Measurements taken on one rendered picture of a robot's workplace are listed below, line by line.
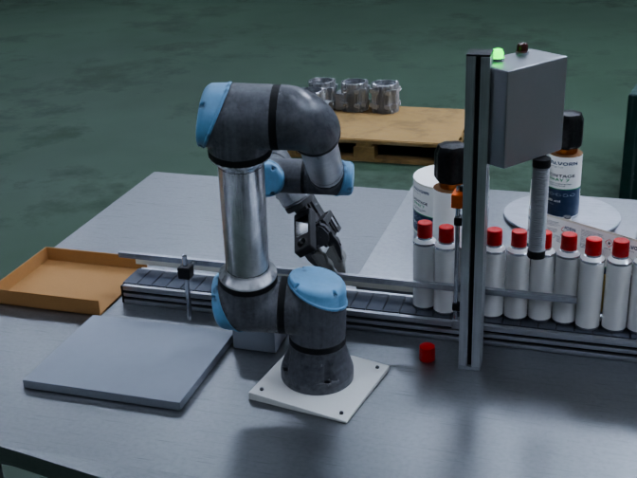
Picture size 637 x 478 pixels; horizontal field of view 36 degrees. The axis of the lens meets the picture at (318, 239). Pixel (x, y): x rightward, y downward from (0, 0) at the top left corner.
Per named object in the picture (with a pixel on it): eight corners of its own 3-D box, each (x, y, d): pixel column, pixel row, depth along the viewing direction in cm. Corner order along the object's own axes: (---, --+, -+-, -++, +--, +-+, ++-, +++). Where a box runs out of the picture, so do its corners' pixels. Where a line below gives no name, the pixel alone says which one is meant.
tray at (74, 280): (148, 270, 258) (146, 256, 257) (100, 316, 235) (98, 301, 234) (47, 260, 267) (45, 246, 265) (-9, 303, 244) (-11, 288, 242)
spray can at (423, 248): (435, 300, 226) (436, 217, 218) (436, 310, 221) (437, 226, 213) (412, 300, 227) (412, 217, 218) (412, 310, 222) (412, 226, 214)
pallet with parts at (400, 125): (481, 130, 634) (482, 81, 621) (454, 171, 565) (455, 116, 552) (313, 119, 670) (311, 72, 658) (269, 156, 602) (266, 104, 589)
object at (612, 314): (622, 321, 214) (630, 234, 206) (628, 333, 209) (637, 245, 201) (598, 321, 214) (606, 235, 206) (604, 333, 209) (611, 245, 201)
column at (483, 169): (482, 360, 210) (494, 49, 184) (479, 371, 207) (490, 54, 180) (461, 358, 212) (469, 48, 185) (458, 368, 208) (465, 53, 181)
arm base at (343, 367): (365, 365, 208) (367, 325, 203) (333, 403, 196) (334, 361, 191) (302, 347, 214) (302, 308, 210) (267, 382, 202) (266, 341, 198)
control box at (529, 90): (562, 150, 195) (568, 55, 188) (503, 170, 186) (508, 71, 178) (522, 138, 203) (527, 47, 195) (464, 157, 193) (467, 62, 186)
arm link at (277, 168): (300, 164, 205) (306, 153, 216) (246, 161, 207) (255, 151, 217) (299, 200, 208) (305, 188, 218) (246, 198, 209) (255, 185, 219)
